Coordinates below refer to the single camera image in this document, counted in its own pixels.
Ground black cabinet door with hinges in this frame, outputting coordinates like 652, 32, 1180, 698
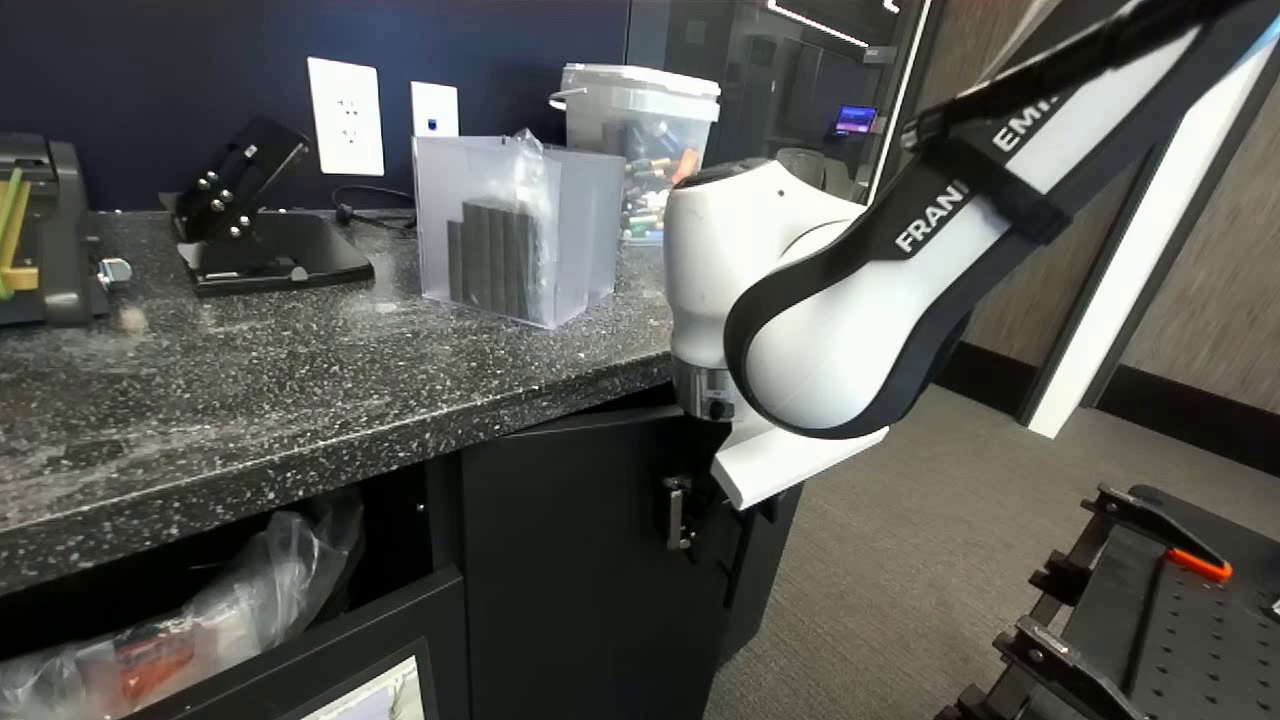
456, 395, 751, 720

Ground black cabinet body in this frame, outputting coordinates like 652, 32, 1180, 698
0, 385, 808, 720

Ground clear box with black blocks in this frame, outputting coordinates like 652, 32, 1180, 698
410, 129, 633, 334

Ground clear tub with white lid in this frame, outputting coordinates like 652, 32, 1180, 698
547, 61, 723, 250

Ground black framed screen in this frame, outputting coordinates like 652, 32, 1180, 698
757, 0, 940, 207

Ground black drawer front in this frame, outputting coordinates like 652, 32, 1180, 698
128, 569, 471, 720

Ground white label sheet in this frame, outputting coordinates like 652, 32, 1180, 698
299, 649, 434, 720

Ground clear plastic bag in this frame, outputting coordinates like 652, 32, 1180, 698
0, 494, 368, 720

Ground black perforated cart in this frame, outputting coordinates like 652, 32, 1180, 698
935, 479, 1280, 720

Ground black tool with yellow parts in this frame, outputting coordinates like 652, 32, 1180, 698
0, 129, 121, 334

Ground white wall switch plate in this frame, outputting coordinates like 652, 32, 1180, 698
410, 76, 464, 145

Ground white wall outlet plate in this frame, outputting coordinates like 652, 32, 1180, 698
303, 53, 392, 181

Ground white panel with black frame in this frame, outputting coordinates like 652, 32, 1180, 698
1019, 7, 1280, 443

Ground orange clamp handle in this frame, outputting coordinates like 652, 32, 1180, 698
1162, 546, 1242, 590

